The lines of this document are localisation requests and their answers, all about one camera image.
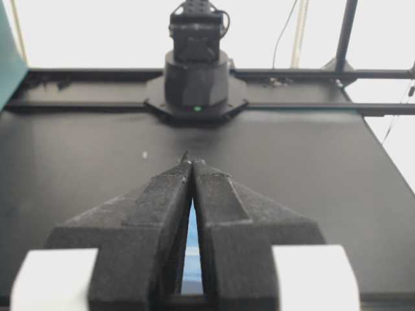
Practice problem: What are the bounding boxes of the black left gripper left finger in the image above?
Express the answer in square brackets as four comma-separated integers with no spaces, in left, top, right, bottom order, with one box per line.
[45,155,192,310]

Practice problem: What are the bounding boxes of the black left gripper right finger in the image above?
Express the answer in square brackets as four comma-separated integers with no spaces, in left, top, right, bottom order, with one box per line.
[192,159,326,310]

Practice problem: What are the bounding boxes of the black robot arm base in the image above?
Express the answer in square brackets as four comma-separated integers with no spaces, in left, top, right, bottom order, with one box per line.
[145,1,248,121]

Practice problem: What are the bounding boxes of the blue towel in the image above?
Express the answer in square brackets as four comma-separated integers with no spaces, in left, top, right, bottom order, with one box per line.
[181,202,204,295]

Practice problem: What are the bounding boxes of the teal panel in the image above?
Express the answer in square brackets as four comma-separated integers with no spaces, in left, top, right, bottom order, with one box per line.
[1,1,28,111]

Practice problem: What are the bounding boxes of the black metal frame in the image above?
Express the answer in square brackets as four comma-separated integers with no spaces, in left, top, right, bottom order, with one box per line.
[6,0,415,117]

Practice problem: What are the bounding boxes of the thin hanging cable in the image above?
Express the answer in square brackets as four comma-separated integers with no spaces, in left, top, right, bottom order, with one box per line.
[272,0,301,69]

